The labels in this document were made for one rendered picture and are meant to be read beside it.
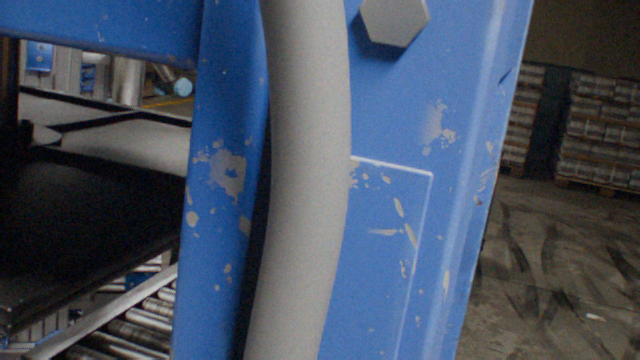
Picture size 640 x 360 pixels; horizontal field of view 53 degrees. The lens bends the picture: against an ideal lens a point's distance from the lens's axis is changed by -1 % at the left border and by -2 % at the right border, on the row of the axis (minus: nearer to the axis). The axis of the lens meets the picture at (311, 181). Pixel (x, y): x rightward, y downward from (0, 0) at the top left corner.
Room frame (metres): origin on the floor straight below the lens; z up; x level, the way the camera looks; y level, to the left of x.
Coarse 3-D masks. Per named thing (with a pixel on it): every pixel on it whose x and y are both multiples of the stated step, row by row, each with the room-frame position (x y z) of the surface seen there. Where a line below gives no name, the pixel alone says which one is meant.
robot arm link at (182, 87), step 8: (152, 64) 2.54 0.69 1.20; (160, 64) 2.53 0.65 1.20; (160, 72) 2.55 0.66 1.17; (168, 72) 2.55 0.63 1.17; (176, 72) 2.58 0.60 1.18; (168, 80) 2.57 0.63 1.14; (176, 80) 2.58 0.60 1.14; (184, 80) 2.58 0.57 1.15; (168, 88) 2.61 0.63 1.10; (176, 88) 2.57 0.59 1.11; (184, 88) 2.58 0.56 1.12; (184, 96) 2.59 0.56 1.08
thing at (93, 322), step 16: (160, 272) 1.49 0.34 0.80; (176, 272) 1.51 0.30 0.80; (144, 288) 1.39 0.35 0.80; (160, 288) 1.41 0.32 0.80; (112, 304) 1.28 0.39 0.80; (128, 304) 1.30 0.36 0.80; (80, 320) 1.19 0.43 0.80; (96, 320) 1.20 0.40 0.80; (64, 336) 1.12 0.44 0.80; (80, 336) 1.13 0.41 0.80; (32, 352) 1.05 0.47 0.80; (48, 352) 1.06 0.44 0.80; (64, 352) 1.08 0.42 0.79
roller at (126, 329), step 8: (112, 320) 1.21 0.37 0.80; (120, 320) 1.22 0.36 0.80; (112, 328) 1.20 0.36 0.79; (120, 328) 1.20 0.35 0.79; (128, 328) 1.20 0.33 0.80; (136, 328) 1.20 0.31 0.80; (144, 328) 1.20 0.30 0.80; (112, 336) 1.19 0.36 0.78; (120, 336) 1.19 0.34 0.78; (128, 336) 1.18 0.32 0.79; (136, 336) 1.18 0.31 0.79; (144, 336) 1.18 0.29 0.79; (152, 336) 1.18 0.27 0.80; (160, 336) 1.18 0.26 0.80; (168, 336) 1.19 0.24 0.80; (144, 344) 1.17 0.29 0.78; (152, 344) 1.17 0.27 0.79; (160, 344) 1.16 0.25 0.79; (168, 344) 1.16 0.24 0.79; (168, 352) 1.15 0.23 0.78
